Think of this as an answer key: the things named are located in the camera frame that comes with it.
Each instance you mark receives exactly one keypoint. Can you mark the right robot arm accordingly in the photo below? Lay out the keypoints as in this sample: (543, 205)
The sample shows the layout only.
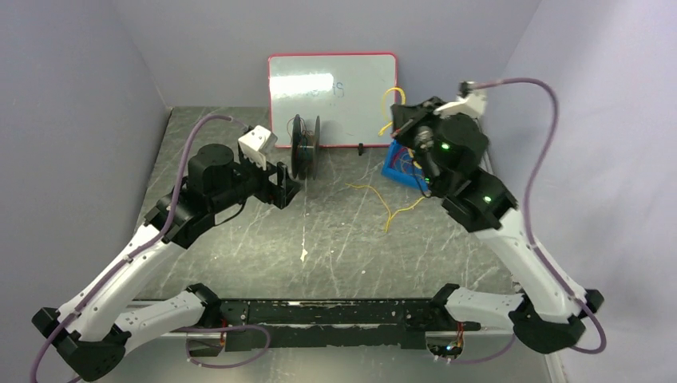
(548, 314)

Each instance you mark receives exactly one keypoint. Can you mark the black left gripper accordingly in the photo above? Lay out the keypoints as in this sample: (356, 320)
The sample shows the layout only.
(273, 185)

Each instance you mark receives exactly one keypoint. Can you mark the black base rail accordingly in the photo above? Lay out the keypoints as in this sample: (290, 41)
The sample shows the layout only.
(404, 322)

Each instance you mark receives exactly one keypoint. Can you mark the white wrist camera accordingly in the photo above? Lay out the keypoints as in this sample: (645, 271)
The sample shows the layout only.
(256, 145)
(470, 101)

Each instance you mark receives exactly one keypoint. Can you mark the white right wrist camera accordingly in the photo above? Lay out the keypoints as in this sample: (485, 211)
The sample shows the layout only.
(470, 101)

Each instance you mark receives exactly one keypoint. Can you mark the aluminium frame rail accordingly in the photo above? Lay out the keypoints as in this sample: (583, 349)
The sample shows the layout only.
(522, 278)

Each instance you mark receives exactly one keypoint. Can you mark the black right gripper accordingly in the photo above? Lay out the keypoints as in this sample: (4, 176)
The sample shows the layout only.
(411, 122)

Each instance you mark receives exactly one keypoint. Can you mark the black perforated cable spool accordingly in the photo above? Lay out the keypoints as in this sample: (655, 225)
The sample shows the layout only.
(305, 148)

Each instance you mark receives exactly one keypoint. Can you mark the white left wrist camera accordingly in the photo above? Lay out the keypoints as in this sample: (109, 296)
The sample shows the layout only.
(256, 145)

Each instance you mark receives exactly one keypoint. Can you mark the blue plastic bin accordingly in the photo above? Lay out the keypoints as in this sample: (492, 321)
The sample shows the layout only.
(401, 168)

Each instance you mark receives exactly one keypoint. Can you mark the red framed whiteboard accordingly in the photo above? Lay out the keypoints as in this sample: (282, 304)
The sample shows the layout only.
(347, 93)

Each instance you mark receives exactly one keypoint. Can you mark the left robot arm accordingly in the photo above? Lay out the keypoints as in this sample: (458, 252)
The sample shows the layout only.
(93, 331)

